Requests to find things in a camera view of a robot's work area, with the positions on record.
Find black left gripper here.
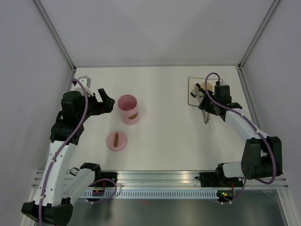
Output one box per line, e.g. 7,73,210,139
77,89,114,122

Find round beige bun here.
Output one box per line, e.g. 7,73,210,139
200,82,214,92

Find metal tongs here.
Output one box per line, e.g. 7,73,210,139
196,89,210,124

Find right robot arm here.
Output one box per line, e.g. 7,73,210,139
195,82,283,186

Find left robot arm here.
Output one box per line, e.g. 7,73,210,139
21,89,115,226

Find pink cylindrical lunch box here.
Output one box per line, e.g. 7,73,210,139
117,95,140,125

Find pink lunch box lid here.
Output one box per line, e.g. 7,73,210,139
107,131,127,152

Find white square plate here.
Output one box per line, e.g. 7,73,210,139
188,77,226,107

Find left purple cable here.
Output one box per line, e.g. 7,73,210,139
39,78,89,226

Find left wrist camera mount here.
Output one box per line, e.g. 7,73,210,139
72,76,93,97

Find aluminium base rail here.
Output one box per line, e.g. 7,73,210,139
31,170,289,190

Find white cable duct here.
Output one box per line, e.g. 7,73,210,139
80,189,218,200

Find right frame post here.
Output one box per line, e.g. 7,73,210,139
238,0,281,70

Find frame post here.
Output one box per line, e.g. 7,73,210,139
238,0,281,70
32,0,76,72

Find left frame post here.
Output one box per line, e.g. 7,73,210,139
32,0,76,72

